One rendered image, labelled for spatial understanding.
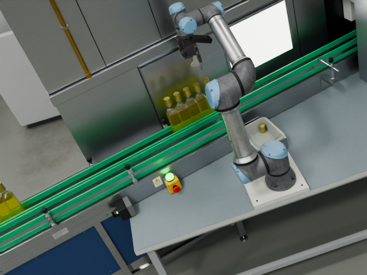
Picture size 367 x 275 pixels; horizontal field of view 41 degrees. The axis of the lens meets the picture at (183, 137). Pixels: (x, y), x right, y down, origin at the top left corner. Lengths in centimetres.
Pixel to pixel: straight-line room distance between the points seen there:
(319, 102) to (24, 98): 298
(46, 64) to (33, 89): 241
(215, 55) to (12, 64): 250
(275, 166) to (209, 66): 73
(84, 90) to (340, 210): 179
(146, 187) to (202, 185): 30
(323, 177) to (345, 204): 88
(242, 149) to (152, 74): 69
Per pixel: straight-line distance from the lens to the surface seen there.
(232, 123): 213
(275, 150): 227
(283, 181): 237
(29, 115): 504
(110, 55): 250
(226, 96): 206
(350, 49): 302
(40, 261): 275
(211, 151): 263
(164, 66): 259
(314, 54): 296
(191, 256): 327
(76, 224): 261
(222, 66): 274
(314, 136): 269
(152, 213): 255
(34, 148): 487
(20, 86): 486
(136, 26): 249
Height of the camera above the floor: 255
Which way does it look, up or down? 38 degrees down
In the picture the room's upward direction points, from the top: 21 degrees counter-clockwise
